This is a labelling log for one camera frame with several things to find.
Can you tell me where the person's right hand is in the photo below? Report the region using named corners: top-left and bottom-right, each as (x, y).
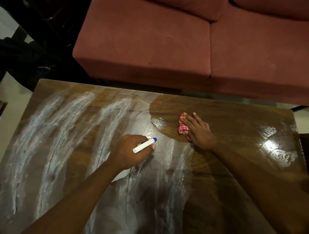
top-left (180, 112), bottom-right (219, 151)

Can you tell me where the person's left hand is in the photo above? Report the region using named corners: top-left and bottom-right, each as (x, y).
top-left (107, 134), bottom-right (156, 173)

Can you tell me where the red checked cloth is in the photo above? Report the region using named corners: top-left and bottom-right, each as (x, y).
top-left (178, 113), bottom-right (192, 142)

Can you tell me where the white spray bottle blue nozzle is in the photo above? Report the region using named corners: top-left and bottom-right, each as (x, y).
top-left (106, 137), bottom-right (157, 183)

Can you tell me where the person's right forearm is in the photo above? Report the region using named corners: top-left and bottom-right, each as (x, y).
top-left (210, 142), bottom-right (309, 234)

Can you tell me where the person's left forearm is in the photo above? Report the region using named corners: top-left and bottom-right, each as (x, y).
top-left (22, 157), bottom-right (121, 234)

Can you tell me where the red fabric sofa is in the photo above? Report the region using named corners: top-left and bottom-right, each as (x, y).
top-left (72, 0), bottom-right (309, 106)

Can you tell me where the red sofa seat cushion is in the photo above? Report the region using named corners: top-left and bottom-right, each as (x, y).
top-left (73, 0), bottom-right (211, 79)
top-left (210, 4), bottom-right (309, 85)

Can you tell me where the red sofa back cushion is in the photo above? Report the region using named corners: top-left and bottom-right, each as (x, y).
top-left (232, 0), bottom-right (309, 21)
top-left (150, 0), bottom-right (229, 23)

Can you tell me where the dark wooden side furniture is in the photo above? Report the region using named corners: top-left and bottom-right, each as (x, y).
top-left (299, 133), bottom-right (309, 173)

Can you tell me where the black furniture frame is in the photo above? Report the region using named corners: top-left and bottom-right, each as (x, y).
top-left (0, 0), bottom-right (102, 92)

